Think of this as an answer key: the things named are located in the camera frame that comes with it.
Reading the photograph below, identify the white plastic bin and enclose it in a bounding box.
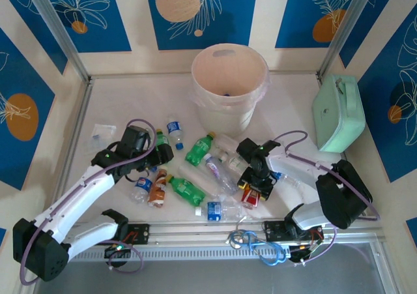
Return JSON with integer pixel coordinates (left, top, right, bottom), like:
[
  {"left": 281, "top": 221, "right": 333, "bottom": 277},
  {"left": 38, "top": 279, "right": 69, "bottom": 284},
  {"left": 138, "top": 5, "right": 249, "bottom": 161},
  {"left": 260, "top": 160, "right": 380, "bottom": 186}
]
[{"left": 190, "top": 42, "right": 268, "bottom": 138}]

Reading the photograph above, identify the clear bottle green label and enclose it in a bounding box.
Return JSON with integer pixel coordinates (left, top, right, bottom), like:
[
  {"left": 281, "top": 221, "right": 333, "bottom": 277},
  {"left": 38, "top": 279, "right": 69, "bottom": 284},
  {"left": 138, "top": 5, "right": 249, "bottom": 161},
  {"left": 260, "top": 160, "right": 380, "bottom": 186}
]
[{"left": 218, "top": 153, "right": 250, "bottom": 179}]

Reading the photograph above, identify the thin black cable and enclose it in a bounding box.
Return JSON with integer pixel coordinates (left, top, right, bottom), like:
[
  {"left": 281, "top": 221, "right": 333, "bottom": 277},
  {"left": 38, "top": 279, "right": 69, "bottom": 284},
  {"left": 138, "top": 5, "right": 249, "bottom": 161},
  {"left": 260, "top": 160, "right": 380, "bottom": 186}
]
[{"left": 124, "top": 172, "right": 148, "bottom": 185}]

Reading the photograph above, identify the aluminium frame post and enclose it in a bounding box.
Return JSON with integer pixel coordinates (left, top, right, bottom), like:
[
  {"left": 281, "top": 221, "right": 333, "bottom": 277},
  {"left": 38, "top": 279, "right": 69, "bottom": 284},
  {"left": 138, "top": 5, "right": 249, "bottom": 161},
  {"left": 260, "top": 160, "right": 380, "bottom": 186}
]
[
  {"left": 317, "top": 0, "right": 379, "bottom": 80},
  {"left": 23, "top": 0, "right": 92, "bottom": 84}
]

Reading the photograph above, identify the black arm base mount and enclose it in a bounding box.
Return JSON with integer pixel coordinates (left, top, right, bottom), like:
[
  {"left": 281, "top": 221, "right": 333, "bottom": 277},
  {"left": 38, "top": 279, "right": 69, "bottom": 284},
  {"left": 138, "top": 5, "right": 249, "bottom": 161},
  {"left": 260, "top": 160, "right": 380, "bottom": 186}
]
[
  {"left": 263, "top": 220, "right": 326, "bottom": 265},
  {"left": 103, "top": 222, "right": 152, "bottom": 269}
]

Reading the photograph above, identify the red drink can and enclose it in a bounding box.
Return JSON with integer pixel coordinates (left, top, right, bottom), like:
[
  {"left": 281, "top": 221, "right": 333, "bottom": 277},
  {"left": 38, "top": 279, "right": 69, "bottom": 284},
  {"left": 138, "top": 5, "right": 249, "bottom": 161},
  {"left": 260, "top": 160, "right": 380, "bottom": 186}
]
[{"left": 240, "top": 188, "right": 262, "bottom": 211}]

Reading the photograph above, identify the blue cable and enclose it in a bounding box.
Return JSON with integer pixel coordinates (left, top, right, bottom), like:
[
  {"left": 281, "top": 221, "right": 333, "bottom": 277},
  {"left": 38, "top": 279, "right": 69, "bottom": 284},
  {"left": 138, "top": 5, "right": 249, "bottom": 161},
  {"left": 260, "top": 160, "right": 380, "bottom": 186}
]
[{"left": 227, "top": 229, "right": 289, "bottom": 268}]

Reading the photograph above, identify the aluminium table edge strip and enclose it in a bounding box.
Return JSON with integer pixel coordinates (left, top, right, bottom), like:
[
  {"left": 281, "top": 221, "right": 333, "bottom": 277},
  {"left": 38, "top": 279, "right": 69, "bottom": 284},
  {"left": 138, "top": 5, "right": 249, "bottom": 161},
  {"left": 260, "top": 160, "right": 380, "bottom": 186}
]
[{"left": 55, "top": 78, "right": 95, "bottom": 225}]

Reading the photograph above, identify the clear bottle pink label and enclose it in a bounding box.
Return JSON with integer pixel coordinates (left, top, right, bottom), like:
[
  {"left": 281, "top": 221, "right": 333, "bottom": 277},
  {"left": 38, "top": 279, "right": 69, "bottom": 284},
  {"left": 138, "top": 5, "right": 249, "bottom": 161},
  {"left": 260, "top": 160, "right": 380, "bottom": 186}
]
[{"left": 203, "top": 153, "right": 240, "bottom": 196}]

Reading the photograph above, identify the mint green zipper case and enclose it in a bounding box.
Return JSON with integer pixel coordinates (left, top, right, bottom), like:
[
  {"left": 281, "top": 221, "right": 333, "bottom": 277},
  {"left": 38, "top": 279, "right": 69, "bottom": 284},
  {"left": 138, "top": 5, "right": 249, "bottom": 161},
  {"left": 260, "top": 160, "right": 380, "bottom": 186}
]
[{"left": 311, "top": 74, "right": 367, "bottom": 154}]

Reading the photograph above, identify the grey slotted cable duct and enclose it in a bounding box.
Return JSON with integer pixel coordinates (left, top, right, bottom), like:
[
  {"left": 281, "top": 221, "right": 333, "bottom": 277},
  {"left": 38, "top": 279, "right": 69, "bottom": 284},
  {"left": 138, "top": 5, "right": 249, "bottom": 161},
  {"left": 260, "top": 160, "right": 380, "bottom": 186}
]
[{"left": 69, "top": 244, "right": 295, "bottom": 263}]

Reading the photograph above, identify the aluminium mounting rail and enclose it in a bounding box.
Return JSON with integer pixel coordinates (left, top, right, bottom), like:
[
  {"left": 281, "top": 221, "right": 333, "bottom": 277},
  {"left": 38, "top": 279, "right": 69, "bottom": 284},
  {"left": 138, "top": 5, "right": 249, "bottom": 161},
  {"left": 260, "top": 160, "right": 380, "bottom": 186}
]
[{"left": 27, "top": 221, "right": 387, "bottom": 246}]

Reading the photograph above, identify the clear bottle blue label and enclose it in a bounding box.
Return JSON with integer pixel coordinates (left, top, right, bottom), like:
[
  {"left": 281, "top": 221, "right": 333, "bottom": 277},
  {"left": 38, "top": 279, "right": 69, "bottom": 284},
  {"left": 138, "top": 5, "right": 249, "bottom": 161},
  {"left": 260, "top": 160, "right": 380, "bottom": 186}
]
[{"left": 194, "top": 200, "right": 245, "bottom": 223}]

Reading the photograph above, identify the green Sprite bottle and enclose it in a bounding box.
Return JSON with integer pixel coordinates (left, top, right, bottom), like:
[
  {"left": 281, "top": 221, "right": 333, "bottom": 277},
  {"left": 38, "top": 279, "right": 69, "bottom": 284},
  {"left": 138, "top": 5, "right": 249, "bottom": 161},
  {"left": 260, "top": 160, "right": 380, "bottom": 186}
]
[
  {"left": 165, "top": 173, "right": 207, "bottom": 208},
  {"left": 184, "top": 131, "right": 217, "bottom": 167},
  {"left": 155, "top": 128, "right": 171, "bottom": 152}
]

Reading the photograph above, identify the clear bottle blue cap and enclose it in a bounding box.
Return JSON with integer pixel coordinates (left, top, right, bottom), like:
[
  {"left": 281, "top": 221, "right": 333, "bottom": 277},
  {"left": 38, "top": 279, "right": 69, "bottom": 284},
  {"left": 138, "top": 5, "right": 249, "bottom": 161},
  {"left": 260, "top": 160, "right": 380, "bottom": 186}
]
[{"left": 269, "top": 171, "right": 305, "bottom": 194}]

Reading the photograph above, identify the white cable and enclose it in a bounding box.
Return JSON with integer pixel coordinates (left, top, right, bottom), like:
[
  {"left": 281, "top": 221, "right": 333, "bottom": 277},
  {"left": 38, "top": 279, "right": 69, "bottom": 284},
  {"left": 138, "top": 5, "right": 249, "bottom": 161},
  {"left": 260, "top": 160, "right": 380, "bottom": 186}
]
[{"left": 225, "top": 215, "right": 249, "bottom": 247}]

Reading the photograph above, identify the clear plastic packet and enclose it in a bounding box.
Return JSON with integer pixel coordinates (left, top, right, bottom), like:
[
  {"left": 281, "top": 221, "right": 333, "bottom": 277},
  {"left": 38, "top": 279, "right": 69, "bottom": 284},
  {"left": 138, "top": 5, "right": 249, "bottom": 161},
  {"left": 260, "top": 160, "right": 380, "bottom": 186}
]
[{"left": 89, "top": 122, "right": 118, "bottom": 153}]

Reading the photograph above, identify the Pepsi bottle blue label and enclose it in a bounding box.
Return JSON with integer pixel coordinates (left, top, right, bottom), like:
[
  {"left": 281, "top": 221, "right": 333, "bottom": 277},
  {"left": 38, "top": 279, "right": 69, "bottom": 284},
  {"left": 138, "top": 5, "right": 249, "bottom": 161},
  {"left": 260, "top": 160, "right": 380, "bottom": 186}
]
[
  {"left": 166, "top": 117, "right": 186, "bottom": 151},
  {"left": 130, "top": 175, "right": 154, "bottom": 205}
]

